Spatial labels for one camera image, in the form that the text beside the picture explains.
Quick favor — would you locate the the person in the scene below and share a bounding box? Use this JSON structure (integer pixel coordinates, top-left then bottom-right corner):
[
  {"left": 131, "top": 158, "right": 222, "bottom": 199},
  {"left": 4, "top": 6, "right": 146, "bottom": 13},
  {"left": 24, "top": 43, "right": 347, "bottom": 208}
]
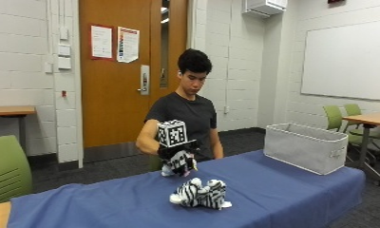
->
[{"left": 135, "top": 47, "right": 225, "bottom": 162}]

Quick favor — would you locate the whiteboard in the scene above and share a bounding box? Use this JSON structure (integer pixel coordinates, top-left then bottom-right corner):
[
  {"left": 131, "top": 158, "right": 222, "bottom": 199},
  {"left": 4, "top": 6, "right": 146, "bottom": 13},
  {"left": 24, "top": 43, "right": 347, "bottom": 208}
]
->
[{"left": 299, "top": 19, "right": 380, "bottom": 103}]

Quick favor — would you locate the green chair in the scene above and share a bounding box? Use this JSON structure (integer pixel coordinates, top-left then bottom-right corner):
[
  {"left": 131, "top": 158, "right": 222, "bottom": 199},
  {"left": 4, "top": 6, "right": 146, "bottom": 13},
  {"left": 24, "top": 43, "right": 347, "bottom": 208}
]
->
[
  {"left": 322, "top": 104, "right": 347, "bottom": 133},
  {"left": 147, "top": 154, "right": 165, "bottom": 172},
  {"left": 342, "top": 103, "right": 380, "bottom": 162},
  {"left": 0, "top": 134, "right": 33, "bottom": 206}
]

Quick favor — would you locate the wooden door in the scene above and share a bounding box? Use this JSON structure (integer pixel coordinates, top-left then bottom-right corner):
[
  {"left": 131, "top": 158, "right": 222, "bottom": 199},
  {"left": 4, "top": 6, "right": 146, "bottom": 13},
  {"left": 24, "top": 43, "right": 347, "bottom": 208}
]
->
[{"left": 78, "top": 0, "right": 189, "bottom": 149}]

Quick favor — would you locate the white cube with black markers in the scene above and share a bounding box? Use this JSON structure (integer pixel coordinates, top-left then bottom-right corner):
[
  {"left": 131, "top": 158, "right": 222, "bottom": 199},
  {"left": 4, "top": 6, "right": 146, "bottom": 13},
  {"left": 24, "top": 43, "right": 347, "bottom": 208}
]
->
[{"left": 155, "top": 119, "right": 189, "bottom": 148}]

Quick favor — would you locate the grey fabric storage bin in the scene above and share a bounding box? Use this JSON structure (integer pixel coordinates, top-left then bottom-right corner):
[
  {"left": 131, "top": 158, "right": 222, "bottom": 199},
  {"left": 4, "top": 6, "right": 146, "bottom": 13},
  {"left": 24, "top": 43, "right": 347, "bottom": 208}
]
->
[{"left": 263, "top": 123, "right": 348, "bottom": 176}]

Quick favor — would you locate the wooden table with metal legs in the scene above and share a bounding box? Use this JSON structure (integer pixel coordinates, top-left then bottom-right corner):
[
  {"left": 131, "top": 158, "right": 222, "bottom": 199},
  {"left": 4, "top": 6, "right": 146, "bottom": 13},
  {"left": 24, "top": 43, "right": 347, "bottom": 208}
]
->
[
  {"left": 0, "top": 105, "right": 37, "bottom": 155},
  {"left": 340, "top": 111, "right": 380, "bottom": 187}
]

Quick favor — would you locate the white wall air unit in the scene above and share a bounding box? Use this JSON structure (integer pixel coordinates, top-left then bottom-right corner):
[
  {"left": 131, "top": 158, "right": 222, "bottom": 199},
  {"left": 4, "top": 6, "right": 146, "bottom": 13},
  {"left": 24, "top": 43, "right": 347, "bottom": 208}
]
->
[{"left": 239, "top": 0, "right": 289, "bottom": 19}]

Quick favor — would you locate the zebra striped plush toy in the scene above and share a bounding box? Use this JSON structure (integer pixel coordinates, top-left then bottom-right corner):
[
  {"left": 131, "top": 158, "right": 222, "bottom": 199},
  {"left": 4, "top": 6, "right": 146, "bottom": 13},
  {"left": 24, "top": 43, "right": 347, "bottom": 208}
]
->
[
  {"left": 159, "top": 149, "right": 198, "bottom": 178},
  {"left": 167, "top": 177, "right": 233, "bottom": 211}
]

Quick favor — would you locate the metal door handle plate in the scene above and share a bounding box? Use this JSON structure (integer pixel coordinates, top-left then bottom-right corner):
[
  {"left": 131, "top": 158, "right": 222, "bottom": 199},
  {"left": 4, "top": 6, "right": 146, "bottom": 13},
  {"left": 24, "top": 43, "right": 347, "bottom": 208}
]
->
[{"left": 135, "top": 65, "right": 150, "bottom": 96}]

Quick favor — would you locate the blue tablecloth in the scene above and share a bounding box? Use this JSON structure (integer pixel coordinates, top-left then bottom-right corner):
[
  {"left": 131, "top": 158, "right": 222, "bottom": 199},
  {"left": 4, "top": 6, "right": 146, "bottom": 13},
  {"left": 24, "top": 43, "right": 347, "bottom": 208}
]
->
[{"left": 5, "top": 149, "right": 367, "bottom": 228}]

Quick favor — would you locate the colourful paper notice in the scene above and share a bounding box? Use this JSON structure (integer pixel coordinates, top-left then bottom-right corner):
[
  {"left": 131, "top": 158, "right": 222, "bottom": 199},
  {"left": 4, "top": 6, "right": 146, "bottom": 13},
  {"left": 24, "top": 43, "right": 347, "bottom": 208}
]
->
[{"left": 114, "top": 26, "right": 139, "bottom": 64}]

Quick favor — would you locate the white paper notice red border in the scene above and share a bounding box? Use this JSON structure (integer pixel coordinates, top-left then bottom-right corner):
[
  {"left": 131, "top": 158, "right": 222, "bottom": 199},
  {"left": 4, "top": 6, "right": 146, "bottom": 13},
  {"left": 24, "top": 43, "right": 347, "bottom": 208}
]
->
[{"left": 89, "top": 24, "right": 114, "bottom": 61}]

